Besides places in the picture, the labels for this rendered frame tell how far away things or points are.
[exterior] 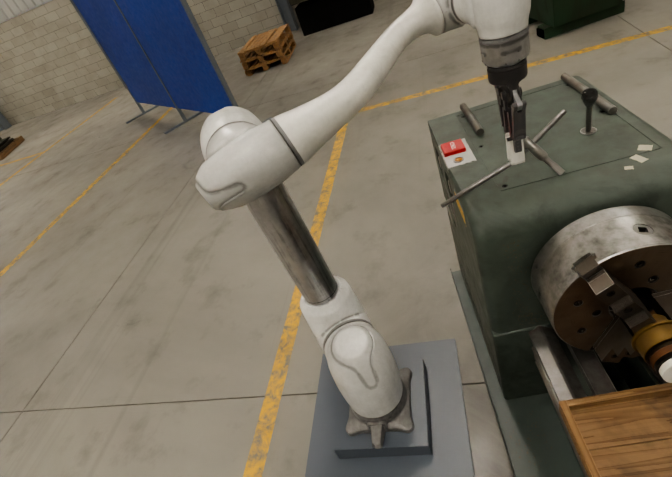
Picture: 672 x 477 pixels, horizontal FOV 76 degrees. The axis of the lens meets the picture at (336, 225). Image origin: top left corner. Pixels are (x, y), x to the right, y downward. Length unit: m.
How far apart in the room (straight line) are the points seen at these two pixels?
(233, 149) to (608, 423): 0.93
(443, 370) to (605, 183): 0.67
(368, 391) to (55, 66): 14.04
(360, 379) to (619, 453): 0.53
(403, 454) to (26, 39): 14.34
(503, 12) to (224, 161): 0.55
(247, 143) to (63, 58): 13.71
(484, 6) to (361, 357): 0.77
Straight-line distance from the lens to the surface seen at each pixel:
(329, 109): 0.77
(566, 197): 1.05
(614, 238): 0.97
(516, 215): 1.02
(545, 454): 1.47
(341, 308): 1.17
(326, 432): 1.36
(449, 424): 1.28
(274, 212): 0.97
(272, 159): 0.74
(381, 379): 1.09
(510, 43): 0.92
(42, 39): 14.53
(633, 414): 1.15
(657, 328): 0.98
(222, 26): 11.88
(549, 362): 1.23
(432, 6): 0.98
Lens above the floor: 1.88
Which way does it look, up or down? 34 degrees down
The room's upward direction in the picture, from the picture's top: 23 degrees counter-clockwise
